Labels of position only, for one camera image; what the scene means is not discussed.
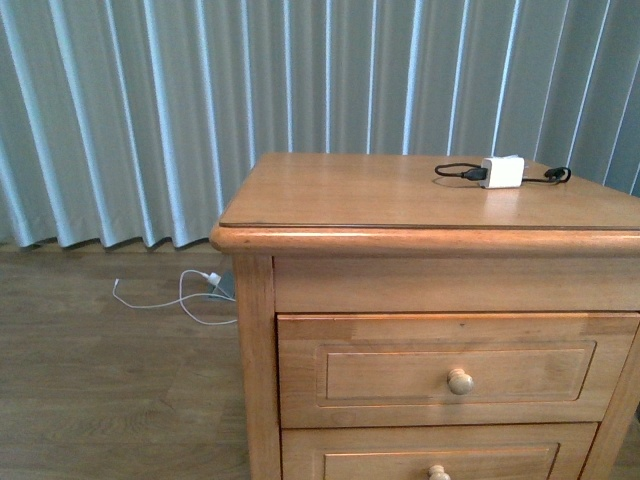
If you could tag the wooden drawer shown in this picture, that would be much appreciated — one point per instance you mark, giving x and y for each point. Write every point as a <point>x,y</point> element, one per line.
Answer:
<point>525,451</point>
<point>367,370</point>

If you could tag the grey floor outlet box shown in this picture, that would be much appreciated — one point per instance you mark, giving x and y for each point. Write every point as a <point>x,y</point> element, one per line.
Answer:
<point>221,286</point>

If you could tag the wooden nightstand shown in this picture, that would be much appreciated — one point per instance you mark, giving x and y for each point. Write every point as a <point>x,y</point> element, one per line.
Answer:
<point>324,234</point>

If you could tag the white charger adapter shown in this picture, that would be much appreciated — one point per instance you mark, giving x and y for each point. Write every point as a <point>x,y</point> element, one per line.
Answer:
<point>502,172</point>

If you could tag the grey vertical blinds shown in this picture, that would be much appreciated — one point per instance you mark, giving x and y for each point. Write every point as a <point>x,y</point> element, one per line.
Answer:
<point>140,119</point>

